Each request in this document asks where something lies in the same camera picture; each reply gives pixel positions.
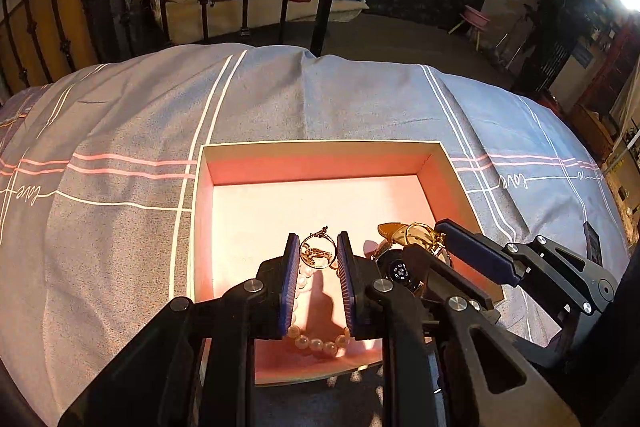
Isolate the open grey pink-lined box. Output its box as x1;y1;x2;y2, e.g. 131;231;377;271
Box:
188;141;484;385

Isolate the white pearl bracelet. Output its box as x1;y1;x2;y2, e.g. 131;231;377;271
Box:
285;267;353;359

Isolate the pink small stool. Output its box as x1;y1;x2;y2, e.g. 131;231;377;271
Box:
448;5;490;51

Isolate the gold strap wrist watch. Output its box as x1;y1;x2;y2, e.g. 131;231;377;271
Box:
371;222;451;295

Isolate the grey plaid bed sheet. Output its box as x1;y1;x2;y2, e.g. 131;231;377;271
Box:
1;44;629;426

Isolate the gold rings cluster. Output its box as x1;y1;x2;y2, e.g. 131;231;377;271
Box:
299;225;337;270

